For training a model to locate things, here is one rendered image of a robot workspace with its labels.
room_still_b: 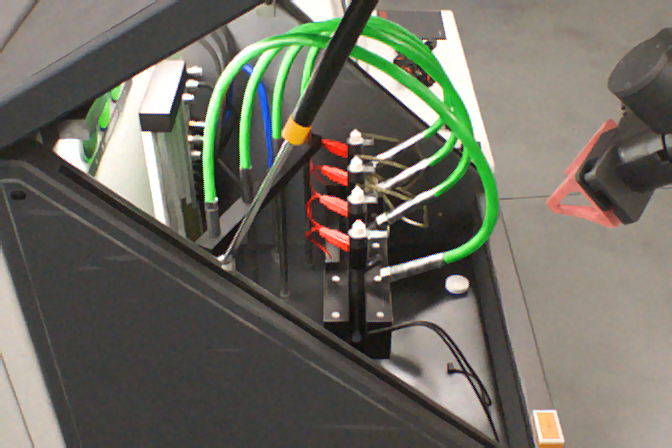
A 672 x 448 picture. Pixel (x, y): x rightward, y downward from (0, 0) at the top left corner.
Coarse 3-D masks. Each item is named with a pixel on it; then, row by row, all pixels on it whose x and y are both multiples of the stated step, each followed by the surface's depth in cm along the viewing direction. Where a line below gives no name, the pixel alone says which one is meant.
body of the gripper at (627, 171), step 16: (624, 112) 80; (624, 128) 77; (640, 128) 79; (608, 144) 76; (624, 144) 75; (640, 144) 73; (656, 144) 72; (608, 160) 75; (624, 160) 75; (640, 160) 73; (656, 160) 72; (592, 176) 74; (608, 176) 75; (624, 176) 75; (640, 176) 74; (656, 176) 73; (608, 192) 74; (624, 192) 75; (640, 192) 76; (624, 208) 75; (640, 208) 76; (624, 224) 76
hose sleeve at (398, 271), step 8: (432, 256) 101; (440, 256) 100; (400, 264) 104; (408, 264) 103; (416, 264) 102; (424, 264) 101; (432, 264) 101; (440, 264) 100; (392, 272) 104; (400, 272) 104; (408, 272) 103; (416, 272) 103
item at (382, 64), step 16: (256, 48) 93; (272, 48) 92; (240, 64) 95; (384, 64) 88; (224, 80) 97; (400, 80) 88; (416, 80) 88; (432, 96) 88; (208, 112) 101; (448, 112) 88; (208, 128) 102; (464, 128) 89; (208, 144) 104; (464, 144) 89; (208, 160) 105; (480, 160) 90; (208, 176) 107; (480, 176) 91; (208, 192) 109; (496, 192) 92; (208, 208) 110; (496, 208) 93; (480, 240) 96; (448, 256) 99; (464, 256) 98
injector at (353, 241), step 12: (348, 240) 114; (360, 240) 113; (348, 252) 115; (360, 252) 114; (348, 264) 117; (360, 264) 116; (372, 264) 116; (360, 276) 118; (360, 288) 119; (360, 300) 121; (360, 312) 122; (360, 324) 124; (360, 336) 125
